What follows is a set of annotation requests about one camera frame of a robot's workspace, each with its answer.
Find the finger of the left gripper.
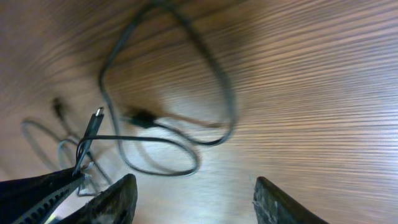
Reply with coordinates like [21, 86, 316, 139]
[1, 167, 86, 223]

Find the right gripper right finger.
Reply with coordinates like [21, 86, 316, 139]
[253, 177, 328, 224]

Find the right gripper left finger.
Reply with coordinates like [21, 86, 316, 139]
[59, 174, 137, 224]

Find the black cable bundle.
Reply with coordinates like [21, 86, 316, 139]
[20, 96, 200, 197]

